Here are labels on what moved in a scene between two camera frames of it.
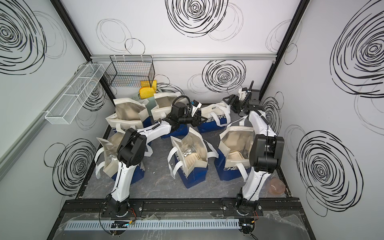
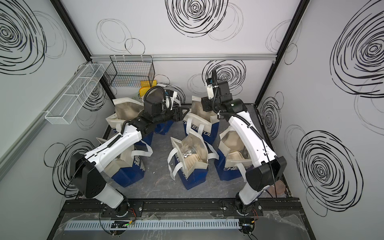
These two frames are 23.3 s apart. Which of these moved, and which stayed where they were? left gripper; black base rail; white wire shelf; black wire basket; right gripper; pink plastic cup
Moved: left gripper; right gripper
Stayed: black base rail; white wire shelf; black wire basket; pink plastic cup
